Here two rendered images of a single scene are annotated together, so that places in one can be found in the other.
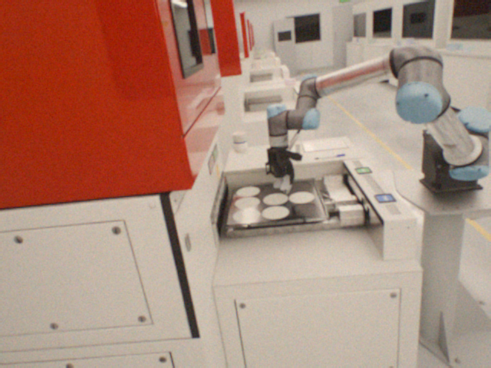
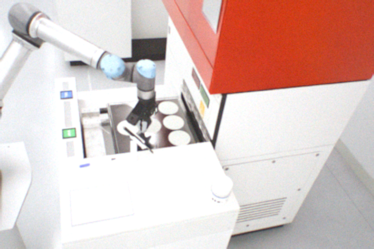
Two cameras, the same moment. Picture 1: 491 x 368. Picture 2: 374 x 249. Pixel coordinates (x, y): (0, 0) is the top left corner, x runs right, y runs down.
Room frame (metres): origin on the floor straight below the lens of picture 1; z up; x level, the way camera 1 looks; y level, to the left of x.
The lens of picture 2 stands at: (2.45, -0.49, 2.05)
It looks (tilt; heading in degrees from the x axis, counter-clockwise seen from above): 43 degrees down; 154
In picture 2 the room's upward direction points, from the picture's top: 8 degrees clockwise
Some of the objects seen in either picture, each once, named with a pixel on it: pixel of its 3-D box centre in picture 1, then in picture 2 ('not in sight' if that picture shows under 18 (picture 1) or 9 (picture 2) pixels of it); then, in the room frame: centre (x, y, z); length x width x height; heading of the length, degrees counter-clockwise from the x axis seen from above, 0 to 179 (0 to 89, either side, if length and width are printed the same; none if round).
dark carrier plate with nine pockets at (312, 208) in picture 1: (274, 200); (151, 125); (1.28, -0.10, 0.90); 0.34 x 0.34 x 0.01; 85
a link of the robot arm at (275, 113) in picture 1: (278, 119); (145, 75); (1.31, -0.14, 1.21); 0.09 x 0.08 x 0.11; 62
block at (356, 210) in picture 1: (350, 211); (90, 111); (1.12, -0.35, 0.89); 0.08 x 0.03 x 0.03; 85
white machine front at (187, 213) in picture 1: (207, 198); (188, 76); (1.11, 0.14, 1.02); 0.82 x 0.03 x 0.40; 175
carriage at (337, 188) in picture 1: (341, 199); (94, 139); (1.28, -0.36, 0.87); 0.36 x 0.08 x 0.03; 175
